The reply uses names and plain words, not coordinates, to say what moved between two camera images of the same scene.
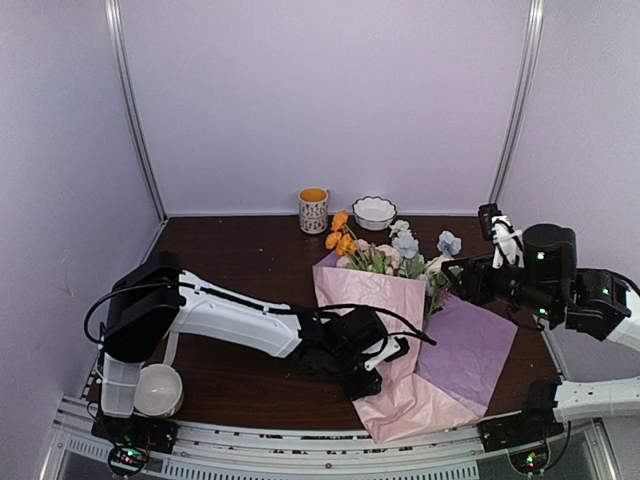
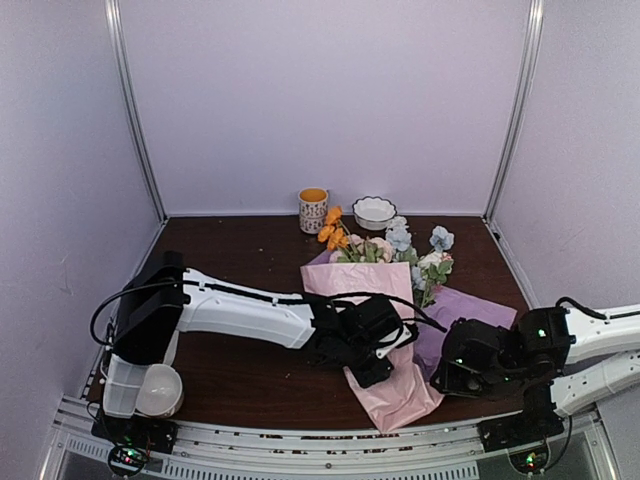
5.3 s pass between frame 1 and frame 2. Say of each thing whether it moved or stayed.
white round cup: stayed
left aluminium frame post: stayed
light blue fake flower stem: moved
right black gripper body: moved
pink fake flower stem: moved
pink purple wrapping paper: moved
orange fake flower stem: moved
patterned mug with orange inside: stayed
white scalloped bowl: stayed
